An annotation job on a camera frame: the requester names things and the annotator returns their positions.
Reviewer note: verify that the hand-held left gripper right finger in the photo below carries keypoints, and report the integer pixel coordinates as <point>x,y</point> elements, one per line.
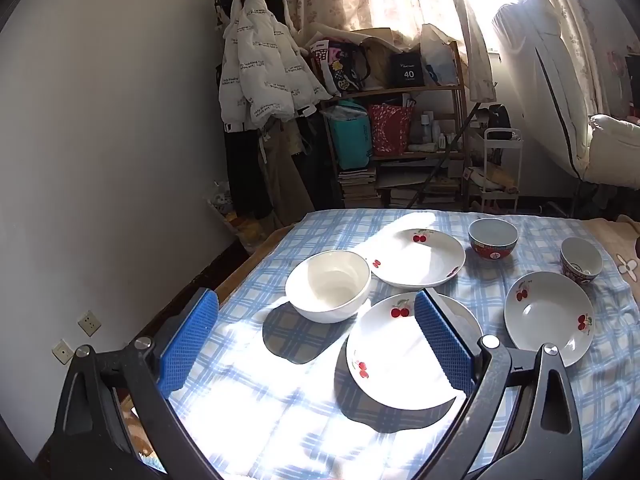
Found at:
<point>442,345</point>

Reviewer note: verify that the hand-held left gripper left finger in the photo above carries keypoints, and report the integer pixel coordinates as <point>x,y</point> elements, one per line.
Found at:
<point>190,345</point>

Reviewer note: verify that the white cherry print plate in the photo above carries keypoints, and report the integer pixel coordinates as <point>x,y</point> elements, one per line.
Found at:
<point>415,265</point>
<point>545,320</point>
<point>390,355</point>

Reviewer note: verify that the red patterned bowl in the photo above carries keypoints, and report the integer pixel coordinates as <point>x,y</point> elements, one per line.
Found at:
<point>492,250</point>

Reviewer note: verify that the plain white bowl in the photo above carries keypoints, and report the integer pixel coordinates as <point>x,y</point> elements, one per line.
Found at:
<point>327,305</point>

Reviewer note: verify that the small dark patterned bowl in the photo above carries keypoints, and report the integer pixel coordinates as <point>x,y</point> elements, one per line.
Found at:
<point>580,255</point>

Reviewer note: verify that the printed floor bag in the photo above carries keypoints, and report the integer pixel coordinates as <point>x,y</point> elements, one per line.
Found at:
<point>230,215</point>

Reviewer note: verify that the pile of flat books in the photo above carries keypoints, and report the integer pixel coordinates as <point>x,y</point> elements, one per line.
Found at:
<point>425,192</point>

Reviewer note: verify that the blue plaid cloth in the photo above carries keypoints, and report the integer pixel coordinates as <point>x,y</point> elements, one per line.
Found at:
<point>340,230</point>

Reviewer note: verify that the stack of books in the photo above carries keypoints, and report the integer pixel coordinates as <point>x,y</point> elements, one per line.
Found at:
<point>359,187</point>

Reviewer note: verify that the black trousers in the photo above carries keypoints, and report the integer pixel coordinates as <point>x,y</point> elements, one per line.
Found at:
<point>245,175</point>

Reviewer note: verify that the dark mop pole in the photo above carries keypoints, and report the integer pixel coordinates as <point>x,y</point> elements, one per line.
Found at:
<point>440,160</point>

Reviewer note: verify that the brown trousers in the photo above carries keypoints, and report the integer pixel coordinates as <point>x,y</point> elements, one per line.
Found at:
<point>287,175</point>

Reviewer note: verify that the group of small bottles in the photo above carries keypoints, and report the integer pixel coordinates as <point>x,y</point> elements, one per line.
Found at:
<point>432,132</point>

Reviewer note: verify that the white metal cart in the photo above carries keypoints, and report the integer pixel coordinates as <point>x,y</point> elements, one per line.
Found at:
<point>502,135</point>

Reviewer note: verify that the red patterned bag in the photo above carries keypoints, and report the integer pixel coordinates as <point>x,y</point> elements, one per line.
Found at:
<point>390,130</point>

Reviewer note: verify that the teal bag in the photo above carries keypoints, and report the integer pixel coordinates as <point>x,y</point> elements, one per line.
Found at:
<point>350,135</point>

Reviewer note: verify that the wooden shelf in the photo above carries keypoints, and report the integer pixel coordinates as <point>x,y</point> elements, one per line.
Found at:
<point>400,92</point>

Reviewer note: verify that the black box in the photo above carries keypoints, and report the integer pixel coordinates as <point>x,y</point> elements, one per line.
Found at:
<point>407,70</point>

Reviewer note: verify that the white puffer jacket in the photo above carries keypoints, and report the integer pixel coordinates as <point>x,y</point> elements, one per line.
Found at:
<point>265,70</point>

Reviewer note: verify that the white plastic bag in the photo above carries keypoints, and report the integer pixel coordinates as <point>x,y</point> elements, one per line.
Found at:
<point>437,55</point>

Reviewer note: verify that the colourful patterned tote bag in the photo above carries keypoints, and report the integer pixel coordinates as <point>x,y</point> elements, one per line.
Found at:
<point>337,65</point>

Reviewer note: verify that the wall socket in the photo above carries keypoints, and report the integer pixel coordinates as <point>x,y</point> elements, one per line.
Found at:
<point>89,322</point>
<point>62,352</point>

